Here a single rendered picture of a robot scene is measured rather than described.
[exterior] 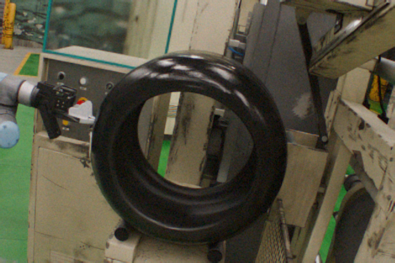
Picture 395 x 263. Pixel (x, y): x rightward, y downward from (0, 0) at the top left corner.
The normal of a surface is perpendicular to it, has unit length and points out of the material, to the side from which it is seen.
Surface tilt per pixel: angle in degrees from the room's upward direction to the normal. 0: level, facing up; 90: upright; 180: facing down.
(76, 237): 89
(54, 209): 90
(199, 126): 90
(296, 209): 90
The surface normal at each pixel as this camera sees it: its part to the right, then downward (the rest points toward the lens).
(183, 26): 0.27, 0.33
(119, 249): -0.11, 0.26
